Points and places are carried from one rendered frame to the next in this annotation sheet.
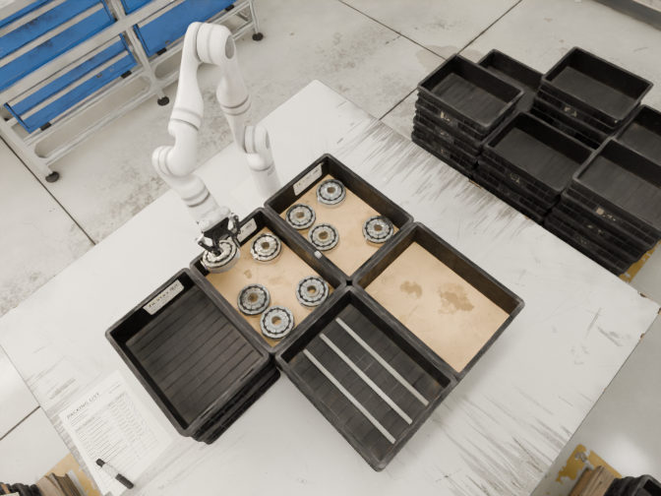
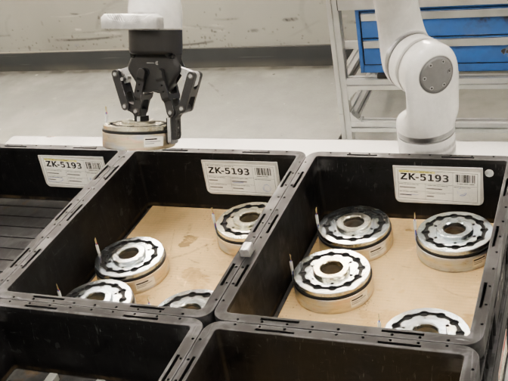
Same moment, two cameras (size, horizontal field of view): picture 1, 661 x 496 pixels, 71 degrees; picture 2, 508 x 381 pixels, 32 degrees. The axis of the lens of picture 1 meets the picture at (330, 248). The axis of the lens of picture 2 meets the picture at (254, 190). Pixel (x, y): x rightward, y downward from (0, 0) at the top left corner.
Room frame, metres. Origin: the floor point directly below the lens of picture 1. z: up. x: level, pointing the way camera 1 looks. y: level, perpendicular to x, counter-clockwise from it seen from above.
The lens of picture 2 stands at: (0.25, -0.79, 1.53)
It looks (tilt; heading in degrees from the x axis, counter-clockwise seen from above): 29 degrees down; 63
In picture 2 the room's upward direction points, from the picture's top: 10 degrees counter-clockwise
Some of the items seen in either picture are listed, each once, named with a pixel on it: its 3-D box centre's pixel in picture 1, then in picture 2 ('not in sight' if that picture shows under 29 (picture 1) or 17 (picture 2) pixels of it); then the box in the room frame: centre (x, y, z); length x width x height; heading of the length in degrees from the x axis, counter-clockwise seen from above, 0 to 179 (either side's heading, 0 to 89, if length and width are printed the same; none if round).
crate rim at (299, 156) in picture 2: (266, 275); (165, 224); (0.62, 0.20, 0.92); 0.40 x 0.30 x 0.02; 38
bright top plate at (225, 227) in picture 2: (266, 246); (249, 221); (0.75, 0.21, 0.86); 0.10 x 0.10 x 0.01
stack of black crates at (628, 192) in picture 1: (610, 213); not in sight; (0.98, -1.24, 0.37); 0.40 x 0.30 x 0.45; 39
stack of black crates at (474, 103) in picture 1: (460, 122); not in sight; (1.60, -0.73, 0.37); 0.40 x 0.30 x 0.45; 39
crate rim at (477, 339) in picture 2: (336, 214); (379, 237); (0.81, -0.04, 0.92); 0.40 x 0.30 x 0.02; 38
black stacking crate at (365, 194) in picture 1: (337, 221); (382, 271); (0.81, -0.04, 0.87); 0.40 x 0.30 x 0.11; 38
